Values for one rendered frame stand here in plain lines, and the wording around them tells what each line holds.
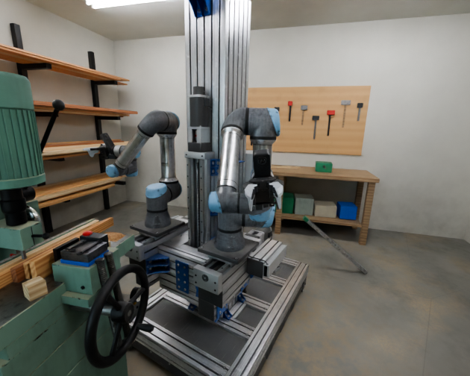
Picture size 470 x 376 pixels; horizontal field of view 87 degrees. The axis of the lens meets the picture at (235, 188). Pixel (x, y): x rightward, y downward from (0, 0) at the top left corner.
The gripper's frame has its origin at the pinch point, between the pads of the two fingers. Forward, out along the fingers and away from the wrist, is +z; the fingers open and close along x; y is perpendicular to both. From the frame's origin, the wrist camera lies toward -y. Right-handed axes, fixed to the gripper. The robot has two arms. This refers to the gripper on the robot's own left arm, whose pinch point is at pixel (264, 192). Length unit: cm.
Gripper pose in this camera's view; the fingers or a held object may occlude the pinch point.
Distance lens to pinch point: 56.2
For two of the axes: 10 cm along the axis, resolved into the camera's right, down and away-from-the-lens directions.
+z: -0.8, 2.4, -9.7
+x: -9.9, 0.9, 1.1
